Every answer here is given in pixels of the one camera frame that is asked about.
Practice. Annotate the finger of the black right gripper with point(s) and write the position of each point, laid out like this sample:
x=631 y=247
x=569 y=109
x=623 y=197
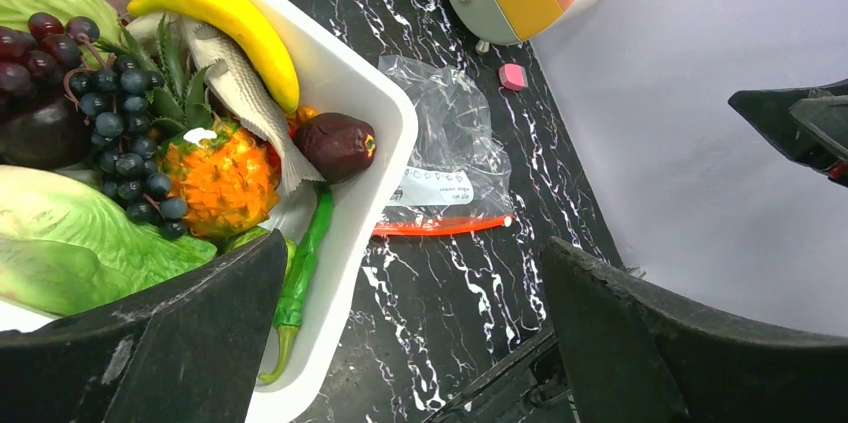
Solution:
x=806 y=125

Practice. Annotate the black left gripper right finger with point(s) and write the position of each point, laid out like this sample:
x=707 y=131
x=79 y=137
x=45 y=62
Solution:
x=633 y=351

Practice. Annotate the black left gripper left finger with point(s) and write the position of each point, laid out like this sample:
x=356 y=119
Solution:
x=185 y=350

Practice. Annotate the orange toy pineapple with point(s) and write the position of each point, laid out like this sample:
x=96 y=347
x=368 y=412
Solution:
x=193 y=168

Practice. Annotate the clear zip top bag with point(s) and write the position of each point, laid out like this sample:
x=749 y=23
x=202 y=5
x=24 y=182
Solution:
x=457 y=177

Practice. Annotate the grey toy fish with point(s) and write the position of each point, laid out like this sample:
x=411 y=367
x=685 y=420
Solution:
x=238 y=86

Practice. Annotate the dark blue toy grapes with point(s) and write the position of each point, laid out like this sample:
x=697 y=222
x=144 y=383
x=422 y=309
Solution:
x=114 y=101

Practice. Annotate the yellow toy banana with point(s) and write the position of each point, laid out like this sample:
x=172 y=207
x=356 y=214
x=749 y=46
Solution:
x=243 y=21

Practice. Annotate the green toy chili pepper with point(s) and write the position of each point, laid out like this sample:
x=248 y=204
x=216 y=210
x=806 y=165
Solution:
x=288 y=317

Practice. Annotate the green toy lettuce leaf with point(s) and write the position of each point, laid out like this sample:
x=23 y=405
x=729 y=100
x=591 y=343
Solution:
x=67 y=248

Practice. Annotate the dark purple toy fruit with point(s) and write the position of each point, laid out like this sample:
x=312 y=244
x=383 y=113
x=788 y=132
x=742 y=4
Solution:
x=339 y=146

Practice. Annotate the dark purple toy eggplant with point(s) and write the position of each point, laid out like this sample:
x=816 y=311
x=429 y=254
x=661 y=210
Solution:
x=46 y=133

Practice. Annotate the pink eraser block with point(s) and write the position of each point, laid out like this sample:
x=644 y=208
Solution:
x=513 y=76

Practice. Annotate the white plastic bin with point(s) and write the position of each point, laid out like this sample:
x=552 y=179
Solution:
x=332 y=78

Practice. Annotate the red toy grapes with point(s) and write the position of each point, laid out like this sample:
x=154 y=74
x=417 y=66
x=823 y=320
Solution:
x=46 y=54

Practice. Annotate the green toy cabbage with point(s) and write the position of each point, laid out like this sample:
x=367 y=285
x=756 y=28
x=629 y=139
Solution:
x=15 y=14

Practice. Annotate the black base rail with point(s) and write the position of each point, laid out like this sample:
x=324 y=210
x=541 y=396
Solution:
x=529 y=385

